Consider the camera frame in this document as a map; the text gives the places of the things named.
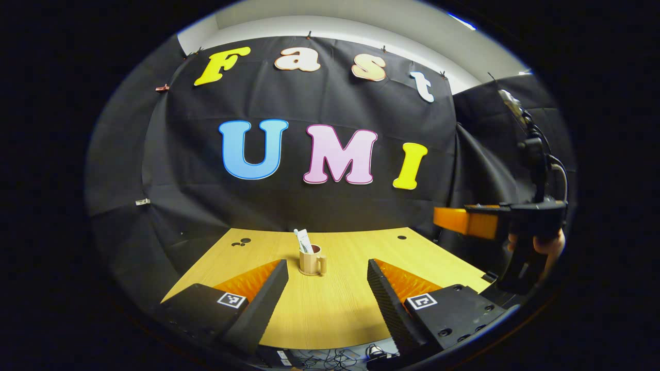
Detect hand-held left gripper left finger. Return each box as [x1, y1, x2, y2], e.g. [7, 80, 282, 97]
[155, 259, 289, 357]

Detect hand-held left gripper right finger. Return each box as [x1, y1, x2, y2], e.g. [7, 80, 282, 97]
[367, 259, 509, 360]

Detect beige cup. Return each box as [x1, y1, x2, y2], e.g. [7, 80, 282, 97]
[299, 244, 327, 276]

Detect wooden desktop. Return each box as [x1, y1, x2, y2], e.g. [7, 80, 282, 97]
[161, 227, 493, 351]

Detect black backdrop cloth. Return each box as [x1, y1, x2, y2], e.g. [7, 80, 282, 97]
[85, 35, 576, 310]

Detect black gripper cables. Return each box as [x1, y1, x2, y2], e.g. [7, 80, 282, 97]
[546, 154, 569, 203]

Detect tangled black floor cables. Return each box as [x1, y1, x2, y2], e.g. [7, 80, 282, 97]
[258, 344, 400, 370]

